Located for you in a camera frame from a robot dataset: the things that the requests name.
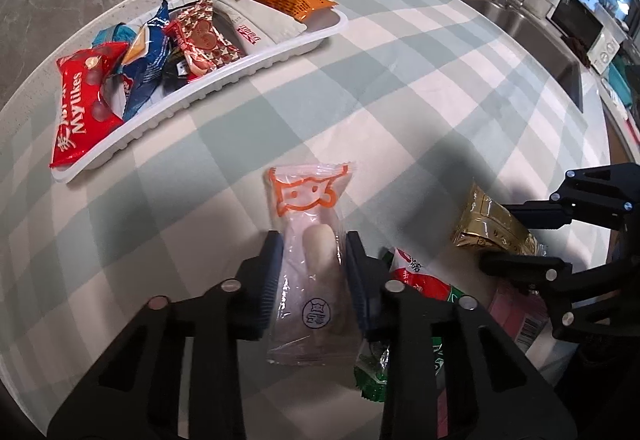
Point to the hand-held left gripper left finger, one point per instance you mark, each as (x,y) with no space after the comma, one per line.
(272,280)

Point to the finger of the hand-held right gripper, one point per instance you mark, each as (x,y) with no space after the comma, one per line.
(530,265)
(545,212)

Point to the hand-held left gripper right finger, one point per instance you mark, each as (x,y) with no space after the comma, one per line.
(357,280)

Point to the clear packet orange cat print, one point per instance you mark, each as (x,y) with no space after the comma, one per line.
(310,240)

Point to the gold foil snack packet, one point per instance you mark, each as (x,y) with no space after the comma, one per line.
(485,220)

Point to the green and red snack packet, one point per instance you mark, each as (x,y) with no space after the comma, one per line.
(425,282)

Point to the white plastic divided tray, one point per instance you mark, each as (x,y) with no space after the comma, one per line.
(260,54)

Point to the dark snack packet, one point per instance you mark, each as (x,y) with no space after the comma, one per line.
(175,73)

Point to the blue and orange snack packet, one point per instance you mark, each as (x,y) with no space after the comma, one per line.
(145,75)

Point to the red heart pattern snack packet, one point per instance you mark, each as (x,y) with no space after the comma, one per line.
(205,40)

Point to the red chocolate ball packet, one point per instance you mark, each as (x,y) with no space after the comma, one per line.
(80,120)

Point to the white snack packet red logo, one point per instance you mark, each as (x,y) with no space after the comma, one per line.
(255,20)

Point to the teal blue snack packet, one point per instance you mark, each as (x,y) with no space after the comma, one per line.
(107,36)

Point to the pink snack packet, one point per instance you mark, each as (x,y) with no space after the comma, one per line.
(510,315)

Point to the teal container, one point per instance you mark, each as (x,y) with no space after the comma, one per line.
(622,80)

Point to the white microwave oven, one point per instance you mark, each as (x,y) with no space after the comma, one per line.
(600,40)

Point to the steel sink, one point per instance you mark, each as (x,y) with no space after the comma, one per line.
(525,30)

